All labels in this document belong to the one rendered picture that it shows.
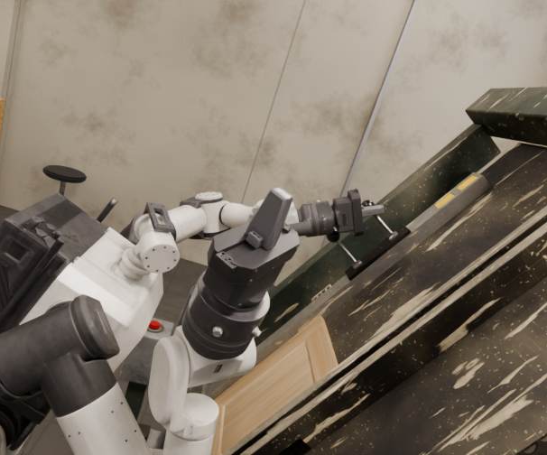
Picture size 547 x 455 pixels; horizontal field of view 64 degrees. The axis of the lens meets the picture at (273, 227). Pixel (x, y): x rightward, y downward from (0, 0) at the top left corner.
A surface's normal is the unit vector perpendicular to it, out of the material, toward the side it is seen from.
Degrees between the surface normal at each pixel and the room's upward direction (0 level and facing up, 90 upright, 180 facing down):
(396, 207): 90
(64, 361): 68
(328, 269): 90
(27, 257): 90
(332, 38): 90
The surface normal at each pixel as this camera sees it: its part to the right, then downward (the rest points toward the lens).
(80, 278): 0.52, -0.35
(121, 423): 0.87, -0.37
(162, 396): -0.80, 0.00
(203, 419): 0.19, -0.95
